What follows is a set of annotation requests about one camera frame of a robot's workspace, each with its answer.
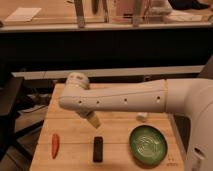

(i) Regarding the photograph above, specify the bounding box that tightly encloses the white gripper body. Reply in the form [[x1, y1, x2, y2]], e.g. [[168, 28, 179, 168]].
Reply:
[[77, 111, 101, 128]]

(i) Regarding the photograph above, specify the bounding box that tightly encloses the red chili pepper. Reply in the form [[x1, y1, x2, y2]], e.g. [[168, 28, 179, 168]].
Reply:
[[52, 134, 60, 159]]

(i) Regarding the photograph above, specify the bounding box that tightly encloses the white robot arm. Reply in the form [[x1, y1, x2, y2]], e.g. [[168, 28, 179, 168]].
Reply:
[[59, 72, 213, 171]]

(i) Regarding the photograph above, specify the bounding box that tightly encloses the black rectangular remote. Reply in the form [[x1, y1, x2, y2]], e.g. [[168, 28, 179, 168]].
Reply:
[[93, 136, 103, 162]]

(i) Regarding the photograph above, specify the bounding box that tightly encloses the white plastic bottle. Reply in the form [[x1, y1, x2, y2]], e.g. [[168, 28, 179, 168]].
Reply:
[[137, 112, 148, 122]]

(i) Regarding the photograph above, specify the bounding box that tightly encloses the green plate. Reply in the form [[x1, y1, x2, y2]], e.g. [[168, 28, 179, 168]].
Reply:
[[129, 125, 168, 166]]

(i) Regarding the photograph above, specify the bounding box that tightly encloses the black chair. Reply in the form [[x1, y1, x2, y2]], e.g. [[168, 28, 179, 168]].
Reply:
[[0, 64, 46, 161]]

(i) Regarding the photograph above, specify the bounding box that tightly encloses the wooden table leg left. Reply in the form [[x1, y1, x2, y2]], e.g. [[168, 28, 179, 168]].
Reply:
[[74, 0, 85, 28]]

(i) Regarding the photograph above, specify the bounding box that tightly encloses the wooden table leg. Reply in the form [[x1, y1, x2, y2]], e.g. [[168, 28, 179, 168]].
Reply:
[[74, 0, 85, 28], [132, 0, 142, 27]]

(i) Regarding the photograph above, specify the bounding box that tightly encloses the white paper sheet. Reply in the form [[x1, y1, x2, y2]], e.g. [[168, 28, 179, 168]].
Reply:
[[5, 7, 41, 22]]

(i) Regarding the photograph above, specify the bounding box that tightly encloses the wooden table leg right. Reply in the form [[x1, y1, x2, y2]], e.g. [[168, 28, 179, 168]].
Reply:
[[132, 0, 142, 27]]

